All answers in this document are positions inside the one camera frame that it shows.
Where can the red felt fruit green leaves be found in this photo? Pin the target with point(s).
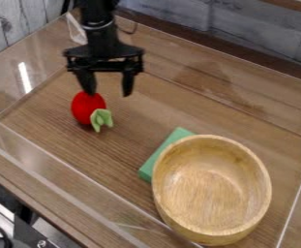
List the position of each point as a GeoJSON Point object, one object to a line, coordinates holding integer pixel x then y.
{"type": "Point", "coordinates": [90, 111]}

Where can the black metal mount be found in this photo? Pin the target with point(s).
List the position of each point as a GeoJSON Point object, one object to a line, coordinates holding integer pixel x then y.
{"type": "Point", "coordinates": [27, 237]}

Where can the round wooden bowl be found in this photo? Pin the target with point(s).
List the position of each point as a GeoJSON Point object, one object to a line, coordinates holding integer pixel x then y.
{"type": "Point", "coordinates": [212, 189]}

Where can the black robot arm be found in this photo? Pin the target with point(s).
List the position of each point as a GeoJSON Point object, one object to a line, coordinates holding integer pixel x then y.
{"type": "Point", "coordinates": [99, 26]}

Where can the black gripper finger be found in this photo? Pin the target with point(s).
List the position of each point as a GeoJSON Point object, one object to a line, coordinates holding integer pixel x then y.
{"type": "Point", "coordinates": [128, 81]}
{"type": "Point", "coordinates": [87, 81]}

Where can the clear acrylic tray wall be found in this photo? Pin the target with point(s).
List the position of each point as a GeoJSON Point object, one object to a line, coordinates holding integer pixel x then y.
{"type": "Point", "coordinates": [75, 174]}

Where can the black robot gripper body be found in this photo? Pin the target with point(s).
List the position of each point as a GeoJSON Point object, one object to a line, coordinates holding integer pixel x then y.
{"type": "Point", "coordinates": [124, 58]}

